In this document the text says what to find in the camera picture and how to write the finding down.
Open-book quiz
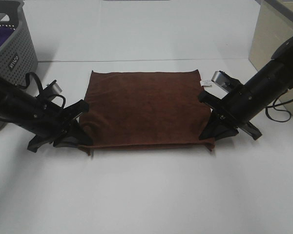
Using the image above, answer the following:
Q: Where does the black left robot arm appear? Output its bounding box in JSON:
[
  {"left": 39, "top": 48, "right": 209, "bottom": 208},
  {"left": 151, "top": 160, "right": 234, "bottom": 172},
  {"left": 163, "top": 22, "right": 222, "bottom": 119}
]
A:
[{"left": 0, "top": 72, "right": 93, "bottom": 153}]

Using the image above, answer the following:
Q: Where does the grey perforated laundry basket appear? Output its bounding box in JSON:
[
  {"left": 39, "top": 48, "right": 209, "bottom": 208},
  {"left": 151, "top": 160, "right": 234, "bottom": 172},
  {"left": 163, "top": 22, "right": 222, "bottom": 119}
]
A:
[{"left": 0, "top": 0, "right": 39, "bottom": 135}]

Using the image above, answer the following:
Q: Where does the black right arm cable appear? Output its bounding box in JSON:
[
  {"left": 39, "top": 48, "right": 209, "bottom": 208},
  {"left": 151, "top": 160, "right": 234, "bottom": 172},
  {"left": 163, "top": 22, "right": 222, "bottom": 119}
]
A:
[{"left": 265, "top": 81, "right": 293, "bottom": 122}]

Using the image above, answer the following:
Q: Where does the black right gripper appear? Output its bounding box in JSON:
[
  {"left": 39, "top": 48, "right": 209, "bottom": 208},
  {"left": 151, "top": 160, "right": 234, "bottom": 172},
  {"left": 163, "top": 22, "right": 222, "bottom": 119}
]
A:
[{"left": 198, "top": 91, "right": 263, "bottom": 140}]

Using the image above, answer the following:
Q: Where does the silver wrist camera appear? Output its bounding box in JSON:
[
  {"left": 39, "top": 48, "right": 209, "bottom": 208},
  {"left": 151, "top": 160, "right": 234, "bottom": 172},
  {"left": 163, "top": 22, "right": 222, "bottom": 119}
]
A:
[
  {"left": 44, "top": 81, "right": 62, "bottom": 96},
  {"left": 211, "top": 71, "right": 233, "bottom": 94}
]

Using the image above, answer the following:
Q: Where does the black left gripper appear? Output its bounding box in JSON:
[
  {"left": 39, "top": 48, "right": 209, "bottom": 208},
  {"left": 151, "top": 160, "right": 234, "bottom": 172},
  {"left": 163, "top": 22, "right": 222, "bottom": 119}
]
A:
[{"left": 27, "top": 101, "right": 93, "bottom": 153}]

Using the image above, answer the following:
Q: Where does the beige storage bin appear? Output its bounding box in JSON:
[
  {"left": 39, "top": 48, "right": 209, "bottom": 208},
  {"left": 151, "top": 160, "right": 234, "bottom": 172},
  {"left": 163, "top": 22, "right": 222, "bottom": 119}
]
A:
[{"left": 249, "top": 0, "right": 293, "bottom": 116}]

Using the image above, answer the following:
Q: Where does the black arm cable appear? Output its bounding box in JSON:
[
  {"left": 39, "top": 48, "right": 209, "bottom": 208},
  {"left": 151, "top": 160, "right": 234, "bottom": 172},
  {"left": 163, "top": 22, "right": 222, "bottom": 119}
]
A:
[
  {"left": 265, "top": 81, "right": 293, "bottom": 122},
  {"left": 16, "top": 72, "right": 66, "bottom": 109}
]

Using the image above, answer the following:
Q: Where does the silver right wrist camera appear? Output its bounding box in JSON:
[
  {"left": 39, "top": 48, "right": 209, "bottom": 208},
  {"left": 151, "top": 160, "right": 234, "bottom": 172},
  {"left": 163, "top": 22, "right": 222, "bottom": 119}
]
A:
[{"left": 211, "top": 71, "right": 233, "bottom": 94}]

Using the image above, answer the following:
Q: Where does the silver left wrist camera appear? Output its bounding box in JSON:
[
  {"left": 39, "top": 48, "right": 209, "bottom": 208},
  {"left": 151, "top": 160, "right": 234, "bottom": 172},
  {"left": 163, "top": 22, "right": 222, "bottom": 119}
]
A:
[{"left": 44, "top": 81, "right": 62, "bottom": 96}]

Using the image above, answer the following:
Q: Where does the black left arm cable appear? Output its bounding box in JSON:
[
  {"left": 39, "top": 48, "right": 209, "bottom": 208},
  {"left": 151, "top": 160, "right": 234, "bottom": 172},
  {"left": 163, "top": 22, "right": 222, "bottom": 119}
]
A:
[{"left": 16, "top": 72, "right": 66, "bottom": 109}]

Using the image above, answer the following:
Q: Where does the brown towel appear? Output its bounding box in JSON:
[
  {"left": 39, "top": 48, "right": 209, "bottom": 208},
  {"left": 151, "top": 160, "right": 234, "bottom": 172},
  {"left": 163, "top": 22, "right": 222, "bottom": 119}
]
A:
[{"left": 78, "top": 70, "right": 215, "bottom": 153}]

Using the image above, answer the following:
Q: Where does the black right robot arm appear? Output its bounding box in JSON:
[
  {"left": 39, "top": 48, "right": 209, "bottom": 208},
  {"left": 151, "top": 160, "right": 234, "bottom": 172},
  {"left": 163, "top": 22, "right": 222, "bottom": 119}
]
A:
[{"left": 198, "top": 36, "right": 293, "bottom": 140}]

